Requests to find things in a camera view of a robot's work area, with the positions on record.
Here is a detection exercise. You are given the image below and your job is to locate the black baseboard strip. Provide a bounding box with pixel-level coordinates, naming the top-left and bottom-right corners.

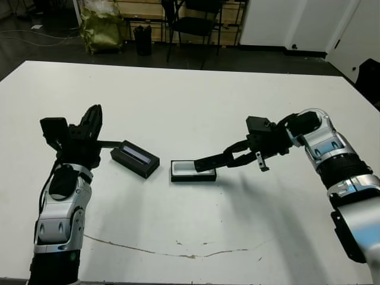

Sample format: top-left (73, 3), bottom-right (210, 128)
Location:
top-left (239, 44), bottom-right (327, 60)

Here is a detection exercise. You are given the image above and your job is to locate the black chair backrest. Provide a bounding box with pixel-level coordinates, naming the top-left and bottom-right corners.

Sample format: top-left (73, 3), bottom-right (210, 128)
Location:
top-left (354, 58), bottom-right (380, 115)

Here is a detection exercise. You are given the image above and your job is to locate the black bar-shaped camera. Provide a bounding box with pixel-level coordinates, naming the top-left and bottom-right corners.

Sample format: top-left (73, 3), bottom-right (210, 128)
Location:
top-left (194, 154), bottom-right (229, 173)

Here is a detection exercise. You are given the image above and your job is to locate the yellow-green sack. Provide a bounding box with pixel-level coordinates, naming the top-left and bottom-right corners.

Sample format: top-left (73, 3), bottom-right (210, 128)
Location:
top-left (80, 5), bottom-right (124, 56)

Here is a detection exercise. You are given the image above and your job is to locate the black waste bin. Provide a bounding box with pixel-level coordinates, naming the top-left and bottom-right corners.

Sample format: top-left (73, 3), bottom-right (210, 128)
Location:
top-left (133, 25), bottom-right (153, 56)

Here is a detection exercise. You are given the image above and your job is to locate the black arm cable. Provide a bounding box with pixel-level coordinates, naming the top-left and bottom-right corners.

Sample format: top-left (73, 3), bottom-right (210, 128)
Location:
top-left (275, 112), bottom-right (299, 127)
top-left (37, 160), bottom-right (60, 214)

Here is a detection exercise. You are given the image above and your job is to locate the black box lid blue print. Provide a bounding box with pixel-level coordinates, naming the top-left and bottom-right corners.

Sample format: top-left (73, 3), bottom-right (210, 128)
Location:
top-left (109, 140), bottom-right (161, 179)

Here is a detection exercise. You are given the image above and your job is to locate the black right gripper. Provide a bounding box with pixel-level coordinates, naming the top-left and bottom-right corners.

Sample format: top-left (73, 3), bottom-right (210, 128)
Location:
top-left (221, 127), bottom-right (291, 173)

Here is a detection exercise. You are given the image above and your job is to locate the white partition post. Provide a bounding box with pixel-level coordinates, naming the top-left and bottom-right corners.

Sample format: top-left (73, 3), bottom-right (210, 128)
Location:
top-left (73, 0), bottom-right (83, 29)

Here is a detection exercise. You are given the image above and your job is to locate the black mesh chair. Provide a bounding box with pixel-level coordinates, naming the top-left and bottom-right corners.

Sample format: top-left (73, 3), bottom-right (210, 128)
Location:
top-left (160, 0), bottom-right (224, 71)

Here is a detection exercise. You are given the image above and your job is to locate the white floor cable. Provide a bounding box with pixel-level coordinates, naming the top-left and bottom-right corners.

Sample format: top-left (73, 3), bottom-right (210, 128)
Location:
top-left (0, 28), bottom-right (83, 48)

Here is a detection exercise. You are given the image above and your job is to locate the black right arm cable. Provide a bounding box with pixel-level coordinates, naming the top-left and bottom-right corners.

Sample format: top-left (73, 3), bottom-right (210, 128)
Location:
top-left (275, 112), bottom-right (299, 127)

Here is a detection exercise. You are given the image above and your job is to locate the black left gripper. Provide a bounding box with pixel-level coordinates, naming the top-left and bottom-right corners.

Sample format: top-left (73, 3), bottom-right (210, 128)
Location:
top-left (55, 103), bottom-right (125, 170)

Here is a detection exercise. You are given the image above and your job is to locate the black box base white insert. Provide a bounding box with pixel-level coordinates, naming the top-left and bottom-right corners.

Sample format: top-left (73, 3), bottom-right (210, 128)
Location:
top-left (170, 159), bottom-right (217, 183)

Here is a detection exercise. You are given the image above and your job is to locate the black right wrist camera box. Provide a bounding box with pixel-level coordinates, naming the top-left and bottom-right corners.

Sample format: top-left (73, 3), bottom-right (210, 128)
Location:
top-left (245, 116), bottom-right (273, 137)

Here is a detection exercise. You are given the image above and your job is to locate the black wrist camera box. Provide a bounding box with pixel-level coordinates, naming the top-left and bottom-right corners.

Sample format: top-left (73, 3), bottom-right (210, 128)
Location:
top-left (245, 116), bottom-right (273, 137)
top-left (39, 118), bottom-right (68, 145)

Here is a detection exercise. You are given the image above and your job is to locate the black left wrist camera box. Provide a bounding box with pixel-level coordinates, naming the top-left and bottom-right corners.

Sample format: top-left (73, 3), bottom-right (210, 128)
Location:
top-left (39, 118), bottom-right (68, 145)

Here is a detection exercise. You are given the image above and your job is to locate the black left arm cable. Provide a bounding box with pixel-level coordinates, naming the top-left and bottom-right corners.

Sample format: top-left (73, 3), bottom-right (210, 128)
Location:
top-left (37, 160), bottom-right (60, 214)

